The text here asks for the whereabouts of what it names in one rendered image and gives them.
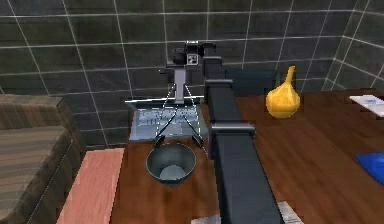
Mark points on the brown striped sofa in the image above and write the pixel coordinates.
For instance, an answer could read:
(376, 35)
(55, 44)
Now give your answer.
(30, 156)

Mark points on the grey laptop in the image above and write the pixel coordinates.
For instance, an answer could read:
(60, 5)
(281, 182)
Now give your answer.
(143, 123)

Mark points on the white book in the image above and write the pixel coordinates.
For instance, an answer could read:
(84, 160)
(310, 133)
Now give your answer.
(368, 104)

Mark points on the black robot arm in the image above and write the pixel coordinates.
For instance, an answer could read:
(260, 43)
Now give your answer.
(240, 173)

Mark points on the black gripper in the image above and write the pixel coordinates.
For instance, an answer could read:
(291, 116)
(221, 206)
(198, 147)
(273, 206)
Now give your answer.
(180, 80)

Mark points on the grey bowl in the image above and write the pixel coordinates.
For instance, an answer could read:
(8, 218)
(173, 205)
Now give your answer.
(170, 166)

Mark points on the yellow vase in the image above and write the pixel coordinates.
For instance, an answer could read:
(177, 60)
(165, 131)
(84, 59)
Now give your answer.
(282, 100)

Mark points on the pink wooden bench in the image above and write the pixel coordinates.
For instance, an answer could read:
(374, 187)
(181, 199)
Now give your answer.
(93, 186)

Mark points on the brown wooden table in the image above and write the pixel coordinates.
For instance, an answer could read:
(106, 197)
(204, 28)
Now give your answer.
(316, 160)

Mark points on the blue cloth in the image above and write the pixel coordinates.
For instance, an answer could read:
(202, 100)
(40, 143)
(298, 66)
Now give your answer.
(373, 166)

